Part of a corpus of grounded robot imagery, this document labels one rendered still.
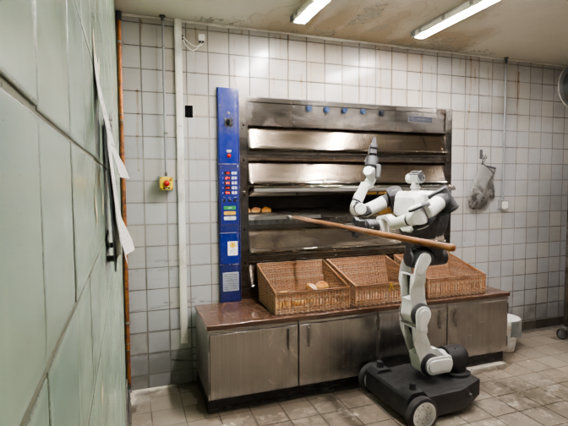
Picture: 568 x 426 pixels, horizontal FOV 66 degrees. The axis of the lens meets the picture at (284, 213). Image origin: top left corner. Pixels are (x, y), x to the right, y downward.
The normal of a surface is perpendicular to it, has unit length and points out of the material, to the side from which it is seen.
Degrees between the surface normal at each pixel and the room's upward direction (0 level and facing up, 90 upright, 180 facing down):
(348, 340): 90
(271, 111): 90
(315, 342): 90
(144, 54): 90
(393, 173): 70
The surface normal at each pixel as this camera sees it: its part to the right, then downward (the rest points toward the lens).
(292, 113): 0.32, 0.07
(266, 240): 0.31, -0.29
